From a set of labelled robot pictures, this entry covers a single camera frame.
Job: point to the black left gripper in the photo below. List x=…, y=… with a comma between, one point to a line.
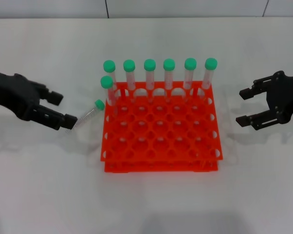
x=15, y=95

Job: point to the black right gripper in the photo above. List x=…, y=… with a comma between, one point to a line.
x=285, y=92

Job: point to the green-capped clear test tube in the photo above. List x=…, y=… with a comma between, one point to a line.
x=109, y=65
x=169, y=64
x=99, y=104
x=129, y=65
x=211, y=64
x=150, y=64
x=106, y=82
x=190, y=64

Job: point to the orange test tube rack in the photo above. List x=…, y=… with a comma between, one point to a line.
x=161, y=131

